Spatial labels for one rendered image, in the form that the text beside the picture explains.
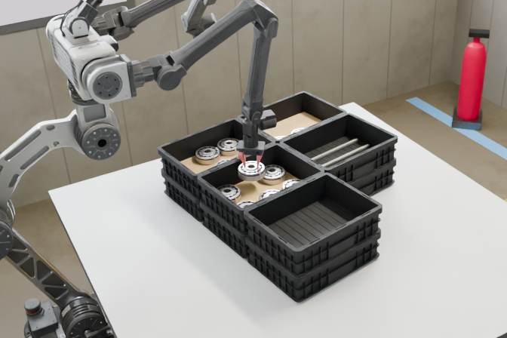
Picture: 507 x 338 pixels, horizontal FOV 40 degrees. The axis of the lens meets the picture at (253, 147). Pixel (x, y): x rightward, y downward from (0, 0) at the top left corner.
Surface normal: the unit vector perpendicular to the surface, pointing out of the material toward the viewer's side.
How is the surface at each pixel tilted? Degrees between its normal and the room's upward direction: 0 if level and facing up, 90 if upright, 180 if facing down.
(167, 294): 0
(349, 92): 90
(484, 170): 0
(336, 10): 90
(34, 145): 90
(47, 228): 0
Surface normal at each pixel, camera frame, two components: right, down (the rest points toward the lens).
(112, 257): -0.05, -0.87
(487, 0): -0.89, 0.27
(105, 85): 0.46, 0.43
